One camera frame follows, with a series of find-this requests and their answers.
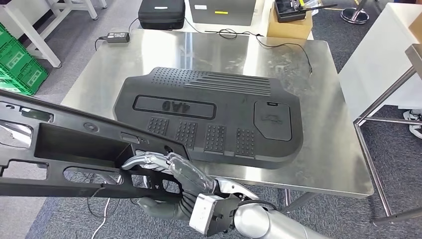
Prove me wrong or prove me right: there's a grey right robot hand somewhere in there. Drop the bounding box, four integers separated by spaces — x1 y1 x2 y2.
121 151 216 221

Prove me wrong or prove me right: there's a black plastic plate holder part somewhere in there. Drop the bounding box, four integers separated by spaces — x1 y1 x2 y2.
0 89 192 203

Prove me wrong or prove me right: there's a stainless steel workbench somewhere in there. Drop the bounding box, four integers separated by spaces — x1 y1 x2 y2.
61 29 375 215

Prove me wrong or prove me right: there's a black engine cover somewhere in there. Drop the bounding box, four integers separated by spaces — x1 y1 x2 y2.
113 67 304 170

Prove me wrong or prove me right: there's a black power adapter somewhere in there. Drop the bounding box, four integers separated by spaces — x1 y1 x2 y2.
106 32 130 43

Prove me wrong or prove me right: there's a grey box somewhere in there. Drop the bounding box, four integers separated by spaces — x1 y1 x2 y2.
188 0 257 26

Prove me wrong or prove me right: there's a black carry case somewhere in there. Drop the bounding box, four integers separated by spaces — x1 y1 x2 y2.
137 0 186 30

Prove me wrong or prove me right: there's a brown cardboard box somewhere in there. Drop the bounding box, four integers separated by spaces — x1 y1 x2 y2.
409 11 422 43
266 6 314 40

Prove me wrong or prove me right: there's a green plastic crate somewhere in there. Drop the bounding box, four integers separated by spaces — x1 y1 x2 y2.
0 39 49 96
0 23 15 50

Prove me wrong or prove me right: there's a white cabinet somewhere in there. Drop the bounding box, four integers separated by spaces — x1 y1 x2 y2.
337 2 422 122

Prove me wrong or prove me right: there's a person's white shoe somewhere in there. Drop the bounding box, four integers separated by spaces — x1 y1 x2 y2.
403 110 422 123
409 122 422 139

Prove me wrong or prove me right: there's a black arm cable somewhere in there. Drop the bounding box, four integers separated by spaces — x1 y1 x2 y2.
237 199 278 212

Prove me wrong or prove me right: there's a white floor cable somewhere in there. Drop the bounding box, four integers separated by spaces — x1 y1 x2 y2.
91 198 111 239

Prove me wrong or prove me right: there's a black floor cable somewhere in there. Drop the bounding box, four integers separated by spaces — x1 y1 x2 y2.
86 173 139 219

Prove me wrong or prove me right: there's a thin black cable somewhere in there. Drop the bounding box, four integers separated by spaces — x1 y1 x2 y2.
184 18 313 78

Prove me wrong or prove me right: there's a black adapter cable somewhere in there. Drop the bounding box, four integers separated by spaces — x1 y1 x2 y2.
95 18 141 52

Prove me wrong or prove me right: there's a white table frame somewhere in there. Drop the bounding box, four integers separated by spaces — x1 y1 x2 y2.
0 0 108 68

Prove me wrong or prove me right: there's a chrome stanchion post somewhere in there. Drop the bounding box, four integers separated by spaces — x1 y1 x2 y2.
340 0 370 24

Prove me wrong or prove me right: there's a steel frame table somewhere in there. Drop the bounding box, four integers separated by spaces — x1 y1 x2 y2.
352 43 422 227

